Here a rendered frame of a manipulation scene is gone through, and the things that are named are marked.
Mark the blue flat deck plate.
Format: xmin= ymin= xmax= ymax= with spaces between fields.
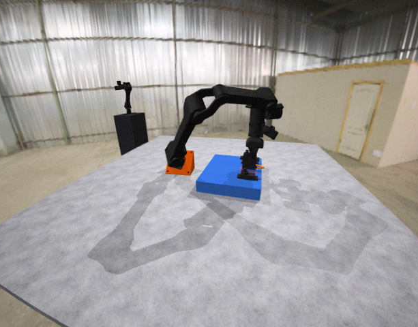
xmin=196 ymin=155 xmax=262 ymax=201

